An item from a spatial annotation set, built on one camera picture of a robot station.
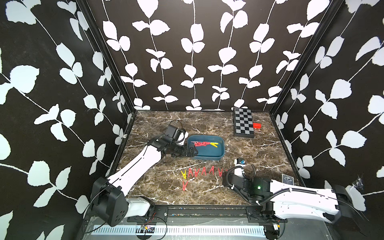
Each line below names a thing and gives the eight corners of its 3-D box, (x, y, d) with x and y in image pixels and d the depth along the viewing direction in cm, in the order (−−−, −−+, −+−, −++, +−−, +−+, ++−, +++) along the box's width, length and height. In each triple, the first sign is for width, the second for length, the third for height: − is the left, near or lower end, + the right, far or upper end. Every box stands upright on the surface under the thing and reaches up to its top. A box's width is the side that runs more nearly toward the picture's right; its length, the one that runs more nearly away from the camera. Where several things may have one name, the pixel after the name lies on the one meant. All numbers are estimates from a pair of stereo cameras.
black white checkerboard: (233, 135, 109) (234, 133, 106) (233, 110, 126) (234, 107, 123) (253, 138, 107) (254, 135, 105) (250, 112, 125) (251, 109, 122)
